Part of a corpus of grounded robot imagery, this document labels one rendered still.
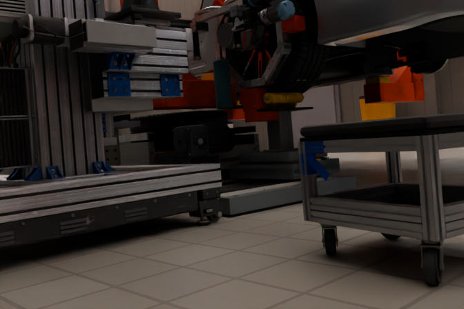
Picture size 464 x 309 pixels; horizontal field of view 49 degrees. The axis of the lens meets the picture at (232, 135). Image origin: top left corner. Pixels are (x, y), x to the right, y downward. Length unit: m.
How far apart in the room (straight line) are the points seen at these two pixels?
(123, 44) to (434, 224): 1.13
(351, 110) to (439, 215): 6.41
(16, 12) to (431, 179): 1.42
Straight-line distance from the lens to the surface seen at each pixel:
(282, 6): 2.22
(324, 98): 7.65
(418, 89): 4.85
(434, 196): 1.06
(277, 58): 2.56
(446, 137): 1.09
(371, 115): 6.63
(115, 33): 1.74
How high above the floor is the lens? 0.33
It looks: level
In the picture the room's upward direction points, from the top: 4 degrees counter-clockwise
